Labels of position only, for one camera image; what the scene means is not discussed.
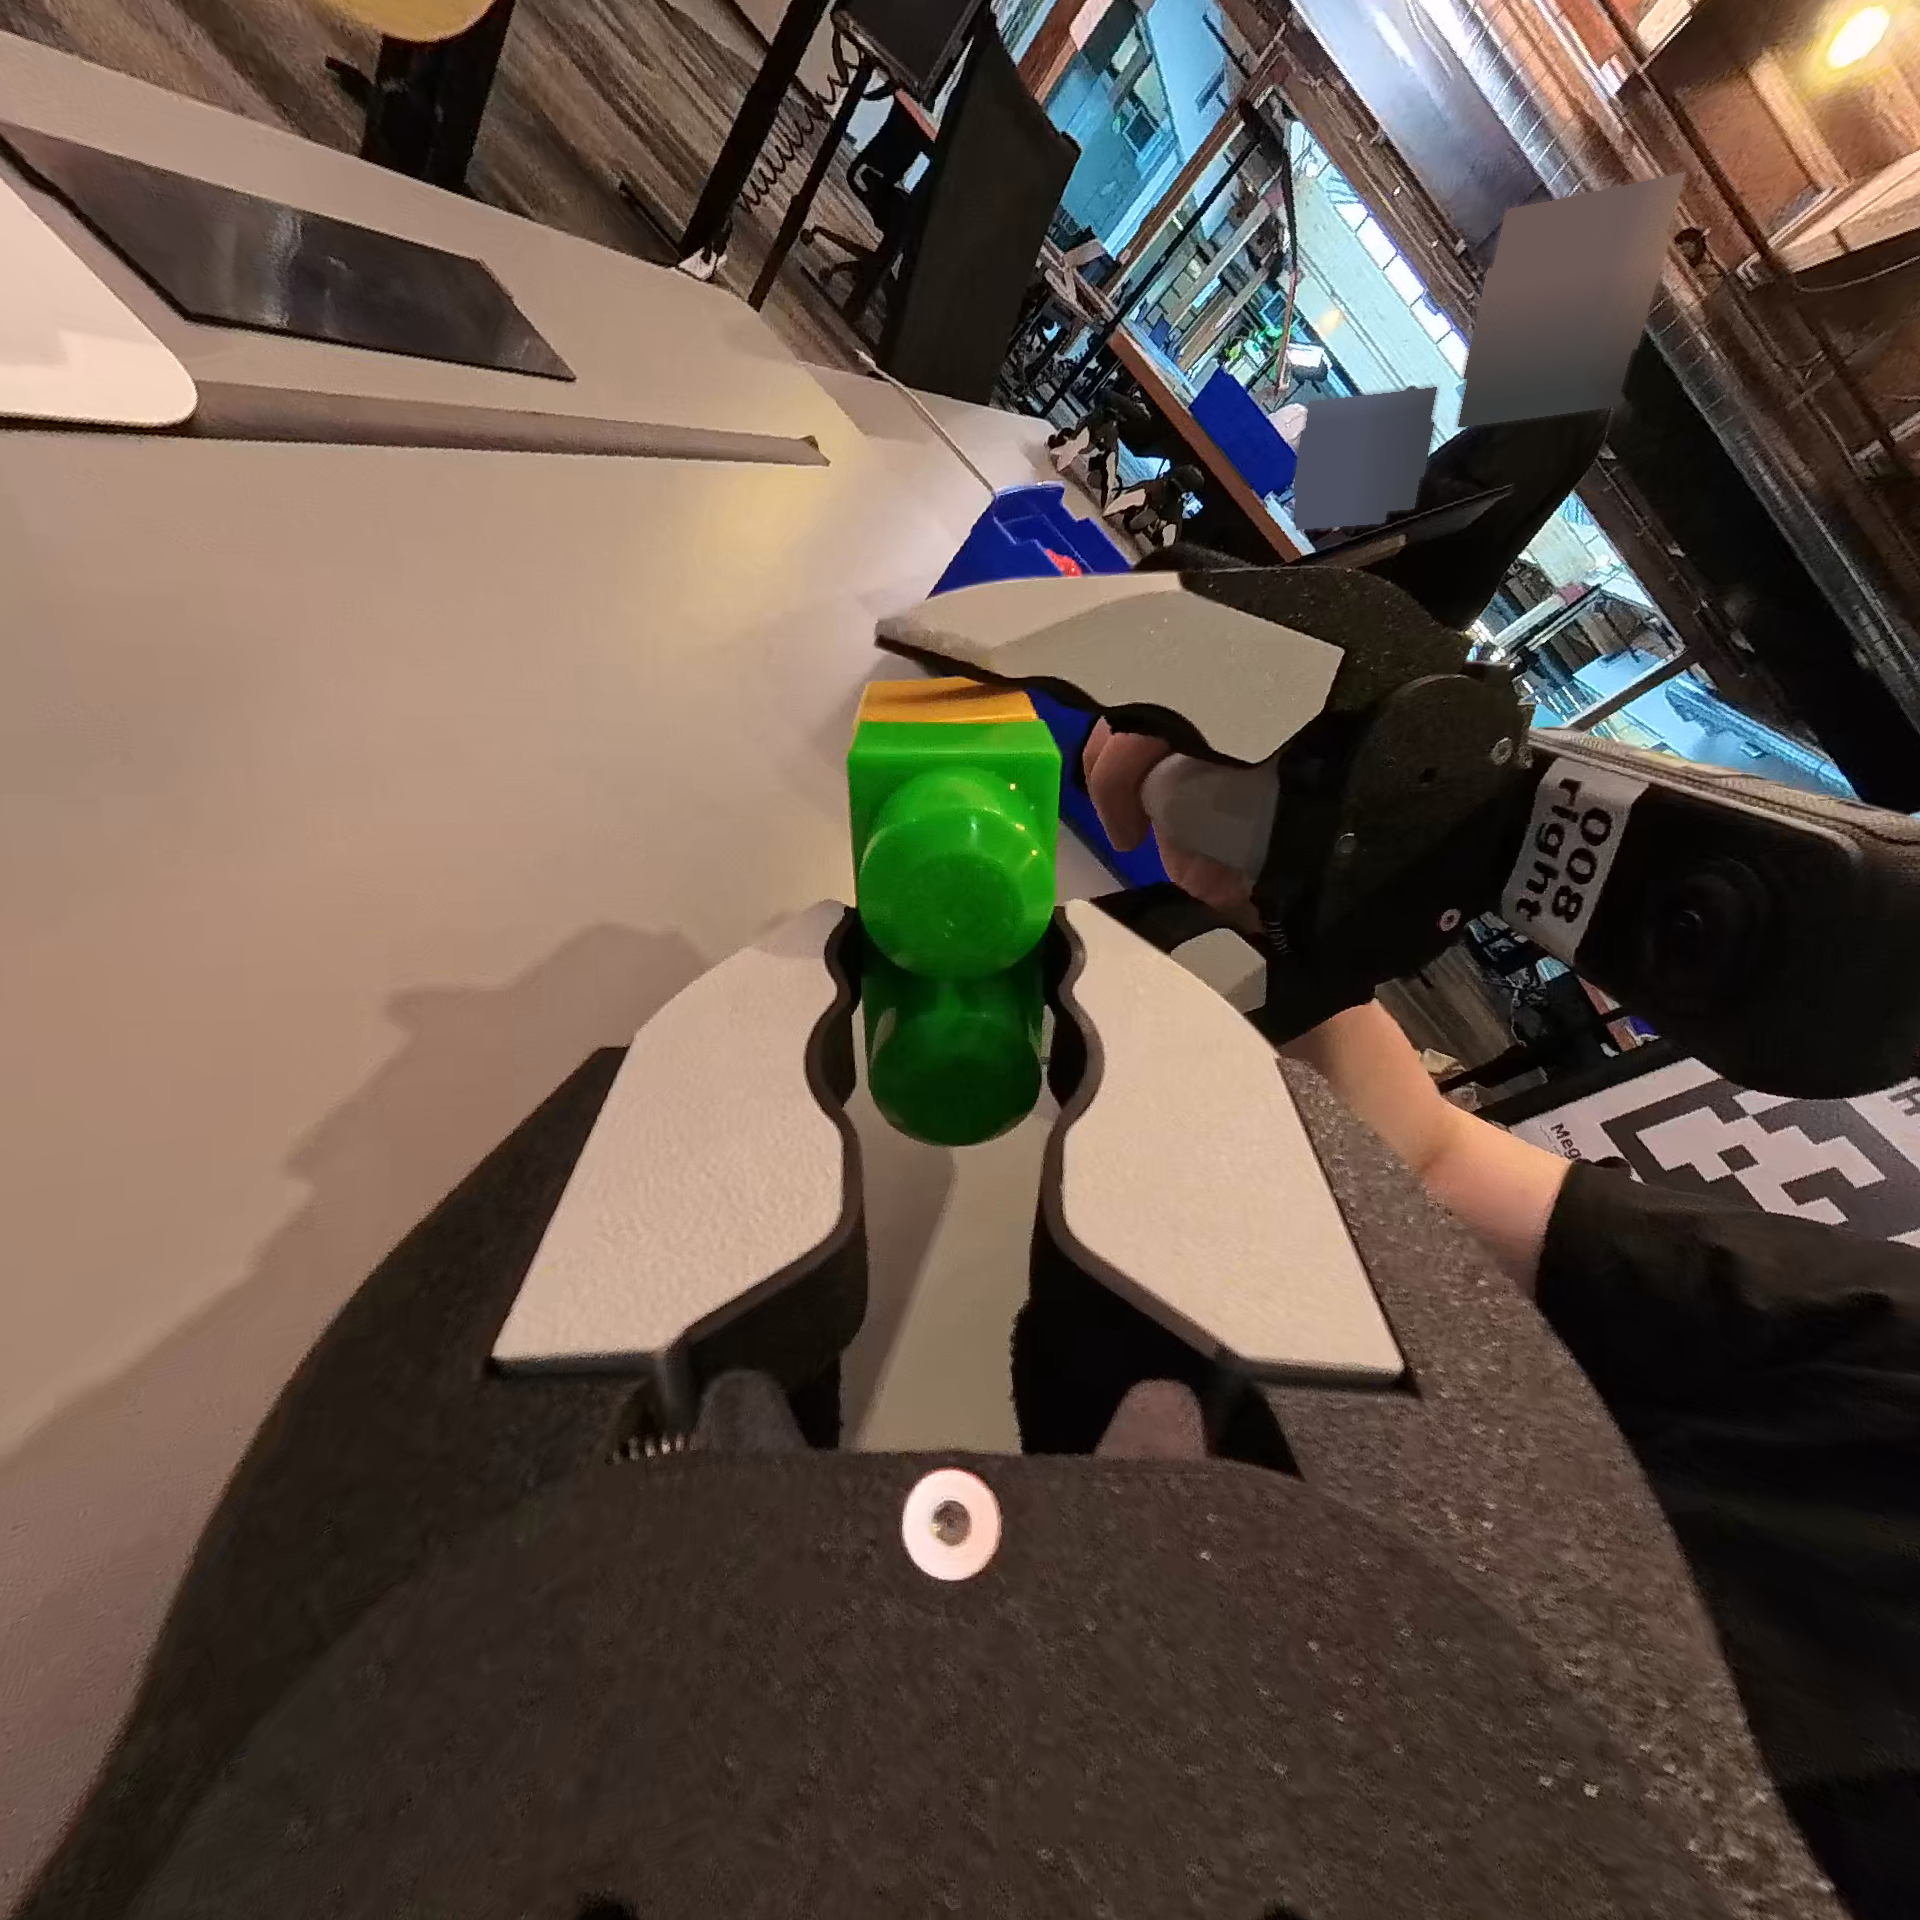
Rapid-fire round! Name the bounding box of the green two-stud toy block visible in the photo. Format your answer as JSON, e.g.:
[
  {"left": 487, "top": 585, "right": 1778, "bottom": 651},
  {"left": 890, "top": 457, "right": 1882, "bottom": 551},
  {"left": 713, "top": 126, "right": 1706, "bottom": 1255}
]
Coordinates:
[{"left": 843, "top": 718, "right": 1067, "bottom": 1149}]

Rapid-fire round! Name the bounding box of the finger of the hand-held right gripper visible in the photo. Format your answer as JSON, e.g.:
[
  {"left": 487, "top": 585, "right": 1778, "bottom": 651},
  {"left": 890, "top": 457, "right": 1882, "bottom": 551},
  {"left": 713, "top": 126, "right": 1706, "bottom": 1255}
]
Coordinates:
[
  {"left": 873, "top": 569, "right": 1347, "bottom": 768},
  {"left": 1169, "top": 927, "right": 1273, "bottom": 1018}
]

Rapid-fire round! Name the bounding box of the black white marker sign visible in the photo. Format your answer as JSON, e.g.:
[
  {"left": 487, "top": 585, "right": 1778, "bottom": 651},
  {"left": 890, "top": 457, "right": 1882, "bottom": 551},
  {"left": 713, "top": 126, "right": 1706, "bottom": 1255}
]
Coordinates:
[{"left": 1506, "top": 1041, "right": 1920, "bottom": 1247}]

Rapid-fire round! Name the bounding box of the yellow toy block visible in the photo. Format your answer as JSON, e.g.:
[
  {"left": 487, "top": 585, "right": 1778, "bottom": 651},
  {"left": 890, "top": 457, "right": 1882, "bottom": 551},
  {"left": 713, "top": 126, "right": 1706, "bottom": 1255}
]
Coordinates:
[{"left": 855, "top": 674, "right": 1037, "bottom": 731}]

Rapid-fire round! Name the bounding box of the dark flat plate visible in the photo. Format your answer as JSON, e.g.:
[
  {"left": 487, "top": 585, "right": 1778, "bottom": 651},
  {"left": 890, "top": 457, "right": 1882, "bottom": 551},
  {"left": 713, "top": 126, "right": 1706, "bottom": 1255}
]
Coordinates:
[{"left": 0, "top": 122, "right": 576, "bottom": 382}]

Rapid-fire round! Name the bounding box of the blue plastic bin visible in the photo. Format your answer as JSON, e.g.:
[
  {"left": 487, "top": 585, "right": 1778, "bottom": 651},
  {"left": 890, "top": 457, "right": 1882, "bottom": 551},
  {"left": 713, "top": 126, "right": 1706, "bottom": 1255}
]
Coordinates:
[{"left": 928, "top": 482, "right": 1169, "bottom": 889}]

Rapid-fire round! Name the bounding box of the person's right hand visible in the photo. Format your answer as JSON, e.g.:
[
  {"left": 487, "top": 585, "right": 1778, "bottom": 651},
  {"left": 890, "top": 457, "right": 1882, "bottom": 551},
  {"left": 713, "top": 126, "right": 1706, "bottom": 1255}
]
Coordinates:
[{"left": 1084, "top": 718, "right": 1265, "bottom": 920}]

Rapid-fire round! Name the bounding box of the white stand base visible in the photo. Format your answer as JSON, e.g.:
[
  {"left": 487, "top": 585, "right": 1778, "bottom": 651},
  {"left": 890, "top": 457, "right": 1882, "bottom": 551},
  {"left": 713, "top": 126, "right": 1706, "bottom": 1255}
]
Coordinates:
[{"left": 0, "top": 179, "right": 202, "bottom": 429}]

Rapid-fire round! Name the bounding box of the black monitor back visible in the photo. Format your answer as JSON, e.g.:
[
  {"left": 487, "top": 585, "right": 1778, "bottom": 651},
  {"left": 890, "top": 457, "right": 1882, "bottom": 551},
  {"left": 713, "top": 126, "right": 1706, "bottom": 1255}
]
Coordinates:
[{"left": 832, "top": 0, "right": 986, "bottom": 90}]

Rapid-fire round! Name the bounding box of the person's right forearm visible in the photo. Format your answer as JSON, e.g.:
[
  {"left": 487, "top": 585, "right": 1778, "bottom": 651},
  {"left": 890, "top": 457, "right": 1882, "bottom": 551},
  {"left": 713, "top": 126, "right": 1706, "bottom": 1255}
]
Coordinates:
[{"left": 1283, "top": 995, "right": 1578, "bottom": 1297}]

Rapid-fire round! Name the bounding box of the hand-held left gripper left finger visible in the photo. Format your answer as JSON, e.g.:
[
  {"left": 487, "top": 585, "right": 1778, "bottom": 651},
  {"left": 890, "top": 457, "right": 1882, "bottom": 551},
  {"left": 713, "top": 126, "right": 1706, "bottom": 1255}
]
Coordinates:
[{"left": 490, "top": 901, "right": 869, "bottom": 1377}]

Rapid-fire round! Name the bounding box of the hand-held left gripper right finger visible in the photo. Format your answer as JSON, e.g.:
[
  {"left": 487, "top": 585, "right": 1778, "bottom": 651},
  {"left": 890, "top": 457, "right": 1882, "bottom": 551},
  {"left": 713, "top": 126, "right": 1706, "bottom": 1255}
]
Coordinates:
[{"left": 1037, "top": 901, "right": 1408, "bottom": 1384}]

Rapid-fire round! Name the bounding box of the black panel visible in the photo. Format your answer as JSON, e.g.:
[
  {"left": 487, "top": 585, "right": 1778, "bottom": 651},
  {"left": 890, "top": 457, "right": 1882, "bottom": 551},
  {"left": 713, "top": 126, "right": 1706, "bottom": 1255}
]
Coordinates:
[{"left": 884, "top": 22, "right": 1082, "bottom": 406}]

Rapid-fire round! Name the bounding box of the blue storage bin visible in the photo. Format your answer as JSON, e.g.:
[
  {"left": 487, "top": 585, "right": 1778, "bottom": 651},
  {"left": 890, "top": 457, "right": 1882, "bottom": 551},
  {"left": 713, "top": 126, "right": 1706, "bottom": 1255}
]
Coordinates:
[{"left": 1191, "top": 368, "right": 1298, "bottom": 504}]

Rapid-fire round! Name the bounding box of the grey desk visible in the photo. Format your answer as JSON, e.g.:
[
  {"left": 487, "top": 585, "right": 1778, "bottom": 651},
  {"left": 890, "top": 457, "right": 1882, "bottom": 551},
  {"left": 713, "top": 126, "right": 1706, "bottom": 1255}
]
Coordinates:
[{"left": 0, "top": 30, "right": 1144, "bottom": 1846}]

